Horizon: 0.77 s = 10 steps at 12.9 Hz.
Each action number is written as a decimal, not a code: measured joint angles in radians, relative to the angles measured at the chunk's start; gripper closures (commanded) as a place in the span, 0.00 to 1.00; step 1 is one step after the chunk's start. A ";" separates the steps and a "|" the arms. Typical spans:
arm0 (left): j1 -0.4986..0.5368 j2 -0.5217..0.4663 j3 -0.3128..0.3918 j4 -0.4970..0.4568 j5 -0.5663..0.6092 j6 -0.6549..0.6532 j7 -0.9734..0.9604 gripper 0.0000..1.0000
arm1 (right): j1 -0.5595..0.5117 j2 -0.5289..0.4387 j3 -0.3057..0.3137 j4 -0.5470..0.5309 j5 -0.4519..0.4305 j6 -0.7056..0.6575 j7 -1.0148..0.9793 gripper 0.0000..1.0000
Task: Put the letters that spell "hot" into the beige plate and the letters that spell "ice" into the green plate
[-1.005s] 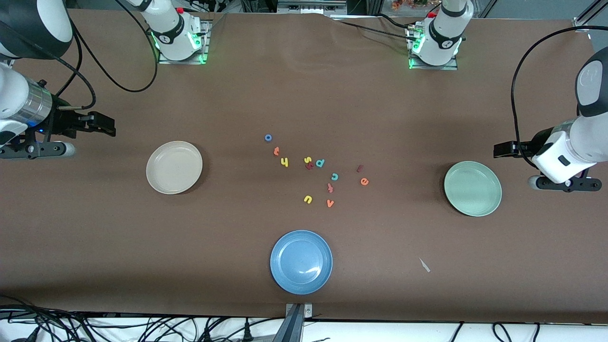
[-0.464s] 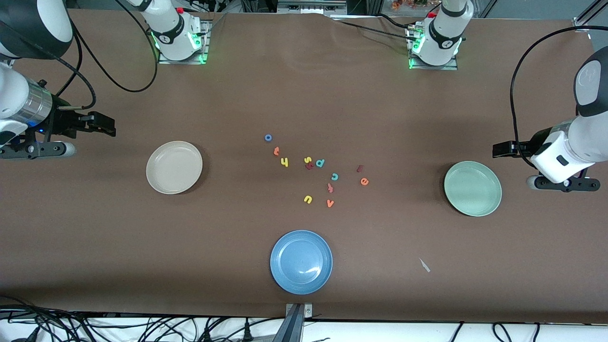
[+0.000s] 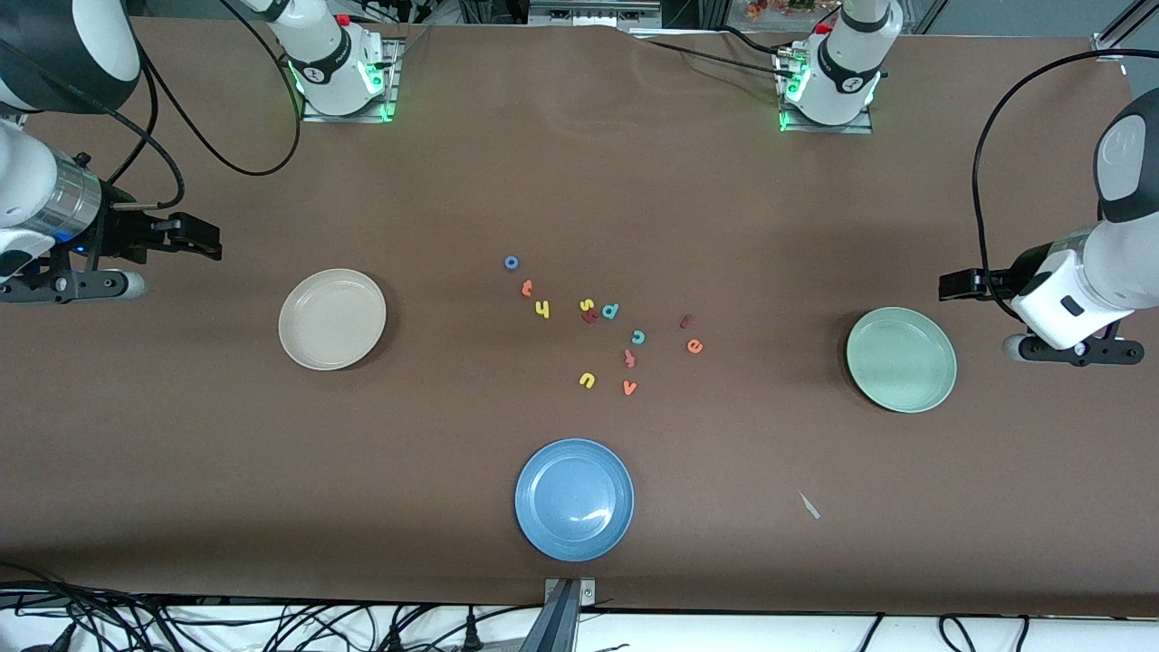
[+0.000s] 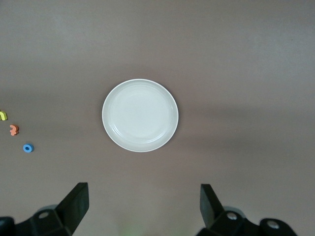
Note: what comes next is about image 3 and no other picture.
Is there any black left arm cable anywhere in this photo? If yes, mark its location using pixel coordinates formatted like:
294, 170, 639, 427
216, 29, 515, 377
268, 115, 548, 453
972, 48, 1159, 320

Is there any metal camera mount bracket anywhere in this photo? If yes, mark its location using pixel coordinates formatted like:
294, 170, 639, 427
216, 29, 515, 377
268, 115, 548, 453
521, 578, 599, 652

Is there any aluminium frame profile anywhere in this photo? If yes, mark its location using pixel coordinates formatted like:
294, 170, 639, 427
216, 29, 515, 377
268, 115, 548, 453
1091, 0, 1159, 62

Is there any green plate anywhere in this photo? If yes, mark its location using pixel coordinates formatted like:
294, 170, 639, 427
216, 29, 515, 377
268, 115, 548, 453
846, 307, 958, 414

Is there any brown table cover sheet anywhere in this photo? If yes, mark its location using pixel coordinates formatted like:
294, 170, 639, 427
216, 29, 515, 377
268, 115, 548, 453
0, 16, 1159, 618

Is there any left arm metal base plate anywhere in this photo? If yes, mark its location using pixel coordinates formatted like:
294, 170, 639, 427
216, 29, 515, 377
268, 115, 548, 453
779, 50, 875, 135

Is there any orange colourful object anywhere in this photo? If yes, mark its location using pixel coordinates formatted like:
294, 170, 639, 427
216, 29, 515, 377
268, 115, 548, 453
744, 0, 820, 21

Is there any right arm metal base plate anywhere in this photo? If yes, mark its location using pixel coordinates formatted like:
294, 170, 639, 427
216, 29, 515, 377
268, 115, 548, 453
300, 38, 400, 124

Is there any grey metal box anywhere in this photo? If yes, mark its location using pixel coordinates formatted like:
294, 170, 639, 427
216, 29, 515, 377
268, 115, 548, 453
528, 0, 664, 28

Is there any beige brown plate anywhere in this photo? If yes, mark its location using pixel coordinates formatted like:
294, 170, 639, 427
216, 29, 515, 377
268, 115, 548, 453
278, 268, 388, 371

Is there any blue plate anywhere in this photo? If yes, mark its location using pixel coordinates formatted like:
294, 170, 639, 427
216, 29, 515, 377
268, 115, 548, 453
514, 438, 635, 562

